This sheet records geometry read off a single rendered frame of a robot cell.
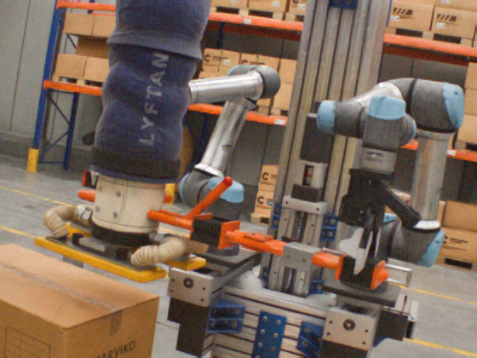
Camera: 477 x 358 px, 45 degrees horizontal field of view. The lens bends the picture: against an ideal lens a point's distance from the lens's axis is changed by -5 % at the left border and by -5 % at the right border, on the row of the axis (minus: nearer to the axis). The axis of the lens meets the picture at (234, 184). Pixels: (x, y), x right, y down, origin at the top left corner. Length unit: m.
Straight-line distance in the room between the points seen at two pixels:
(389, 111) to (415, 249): 0.64
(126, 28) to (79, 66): 8.87
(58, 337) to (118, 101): 0.56
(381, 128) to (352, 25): 0.87
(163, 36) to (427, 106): 0.73
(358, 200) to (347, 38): 0.90
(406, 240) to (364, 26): 0.72
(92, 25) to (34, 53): 2.61
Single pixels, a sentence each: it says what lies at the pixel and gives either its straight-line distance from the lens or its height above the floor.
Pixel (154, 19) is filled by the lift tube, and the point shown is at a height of 1.66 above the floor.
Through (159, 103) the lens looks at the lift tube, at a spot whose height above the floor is 1.48.
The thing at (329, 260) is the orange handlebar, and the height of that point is 1.22.
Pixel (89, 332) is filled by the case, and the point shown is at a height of 0.92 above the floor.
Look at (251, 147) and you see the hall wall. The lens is 10.19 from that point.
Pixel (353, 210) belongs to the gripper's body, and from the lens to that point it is 1.22.
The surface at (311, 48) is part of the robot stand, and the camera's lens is 2.02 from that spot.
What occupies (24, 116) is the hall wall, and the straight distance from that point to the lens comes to 12.61.
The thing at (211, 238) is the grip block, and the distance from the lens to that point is 1.32.
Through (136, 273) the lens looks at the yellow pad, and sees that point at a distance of 1.33.
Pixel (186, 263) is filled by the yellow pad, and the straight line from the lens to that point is 1.48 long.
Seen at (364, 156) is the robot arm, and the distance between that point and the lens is 1.21.
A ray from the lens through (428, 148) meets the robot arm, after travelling 1.69.
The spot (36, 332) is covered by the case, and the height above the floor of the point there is 0.90.
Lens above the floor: 1.47
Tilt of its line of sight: 6 degrees down
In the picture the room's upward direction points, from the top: 10 degrees clockwise
